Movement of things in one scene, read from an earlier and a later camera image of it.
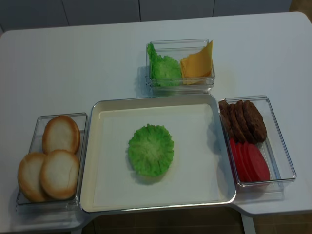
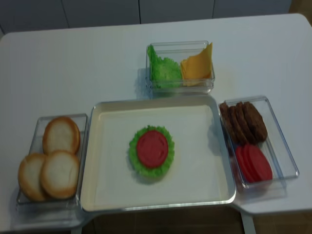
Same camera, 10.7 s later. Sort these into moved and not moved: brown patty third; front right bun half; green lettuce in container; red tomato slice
Moved: red tomato slice
Not moved: front right bun half; brown patty third; green lettuce in container
